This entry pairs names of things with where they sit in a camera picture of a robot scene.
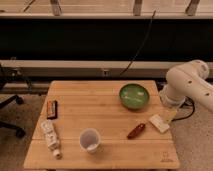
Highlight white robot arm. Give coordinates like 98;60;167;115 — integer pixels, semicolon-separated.
159;60;213;112

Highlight green ceramic bowl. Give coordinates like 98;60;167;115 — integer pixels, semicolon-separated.
119;83;150;110

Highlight wooden folding table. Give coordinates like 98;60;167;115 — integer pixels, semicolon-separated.
24;81;179;171

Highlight red brown sausage toy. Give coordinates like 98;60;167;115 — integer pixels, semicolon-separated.
127;123;145;139

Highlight dark chocolate bar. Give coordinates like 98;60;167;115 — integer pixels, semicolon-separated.
47;100;57;119

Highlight white sponge block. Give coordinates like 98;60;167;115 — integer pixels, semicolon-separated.
149;115;169;133

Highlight black office chair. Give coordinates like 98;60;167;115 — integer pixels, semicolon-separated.
0;64;26;138

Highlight black hanging cable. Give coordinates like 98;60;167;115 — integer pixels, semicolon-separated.
119;9;157;77

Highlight black floor cable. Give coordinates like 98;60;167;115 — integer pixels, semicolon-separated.
171;96;196;122

